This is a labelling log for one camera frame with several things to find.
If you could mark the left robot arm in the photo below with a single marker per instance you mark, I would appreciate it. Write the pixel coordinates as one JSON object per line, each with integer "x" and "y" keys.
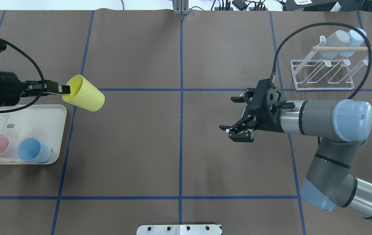
{"x": 32, "y": 135}

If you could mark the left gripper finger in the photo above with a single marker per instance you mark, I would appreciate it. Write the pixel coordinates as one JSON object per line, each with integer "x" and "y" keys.
{"x": 48, "y": 86}
{"x": 35, "y": 93}

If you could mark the pink plastic cup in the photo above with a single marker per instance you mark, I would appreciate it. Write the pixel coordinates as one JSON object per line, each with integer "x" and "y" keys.
{"x": 8, "y": 147}

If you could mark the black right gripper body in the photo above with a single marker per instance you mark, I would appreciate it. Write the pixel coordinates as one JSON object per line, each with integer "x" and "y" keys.
{"x": 268, "y": 121}

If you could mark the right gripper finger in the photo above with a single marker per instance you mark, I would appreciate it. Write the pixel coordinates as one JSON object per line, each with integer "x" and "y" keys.
{"x": 248, "y": 97}
{"x": 242, "y": 130}

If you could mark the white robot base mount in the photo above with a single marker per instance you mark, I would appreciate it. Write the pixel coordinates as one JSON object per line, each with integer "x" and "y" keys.
{"x": 191, "y": 229}

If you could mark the yellow plastic cup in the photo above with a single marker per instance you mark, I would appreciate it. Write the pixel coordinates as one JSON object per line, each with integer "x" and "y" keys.
{"x": 84, "y": 94}

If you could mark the light blue plastic cup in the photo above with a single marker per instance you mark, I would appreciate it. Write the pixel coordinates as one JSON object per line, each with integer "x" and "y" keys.
{"x": 356, "y": 40}

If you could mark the white wire cup rack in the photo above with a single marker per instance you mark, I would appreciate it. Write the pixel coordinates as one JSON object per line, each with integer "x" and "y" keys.
{"x": 316, "y": 73}

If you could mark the aluminium frame post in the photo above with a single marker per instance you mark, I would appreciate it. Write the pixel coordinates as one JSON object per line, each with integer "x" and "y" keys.
{"x": 180, "y": 7}

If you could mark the grey plastic cup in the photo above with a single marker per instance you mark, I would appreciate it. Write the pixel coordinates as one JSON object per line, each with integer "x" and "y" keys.
{"x": 337, "y": 39}

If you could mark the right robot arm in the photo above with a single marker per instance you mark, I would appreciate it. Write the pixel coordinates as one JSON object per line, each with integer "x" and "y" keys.
{"x": 343, "y": 127}

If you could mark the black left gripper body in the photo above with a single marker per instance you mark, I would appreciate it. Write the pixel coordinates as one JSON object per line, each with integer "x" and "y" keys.
{"x": 0, "y": 87}

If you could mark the cream plastic tray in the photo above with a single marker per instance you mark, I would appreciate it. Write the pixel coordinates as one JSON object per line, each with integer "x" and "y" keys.
{"x": 43, "y": 122}

